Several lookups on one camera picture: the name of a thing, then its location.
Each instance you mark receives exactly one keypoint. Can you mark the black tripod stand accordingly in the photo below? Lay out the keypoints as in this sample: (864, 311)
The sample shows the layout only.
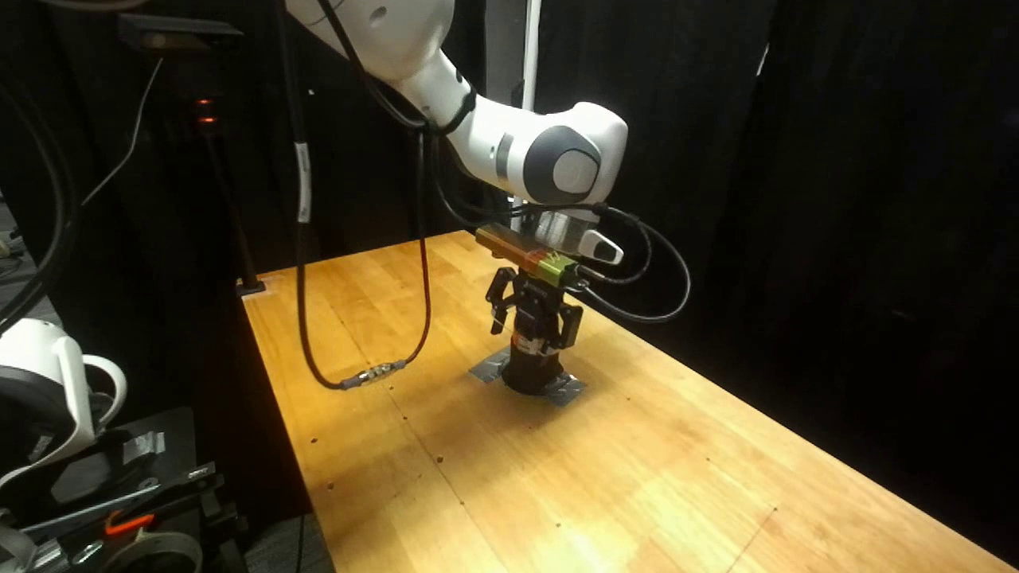
(191, 45)

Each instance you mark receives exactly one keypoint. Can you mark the white vertical pole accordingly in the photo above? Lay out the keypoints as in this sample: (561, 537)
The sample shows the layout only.
(531, 52)

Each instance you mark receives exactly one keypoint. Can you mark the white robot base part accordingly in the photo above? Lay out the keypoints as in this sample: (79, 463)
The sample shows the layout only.
(57, 396)

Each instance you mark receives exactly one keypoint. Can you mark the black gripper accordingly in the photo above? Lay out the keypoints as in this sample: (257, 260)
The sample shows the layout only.
(541, 306)

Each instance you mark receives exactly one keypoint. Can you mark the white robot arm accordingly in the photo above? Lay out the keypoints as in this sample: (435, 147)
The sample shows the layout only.
(561, 159)

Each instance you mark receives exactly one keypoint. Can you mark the dark upside down cup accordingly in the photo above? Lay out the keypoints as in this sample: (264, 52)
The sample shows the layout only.
(533, 359)

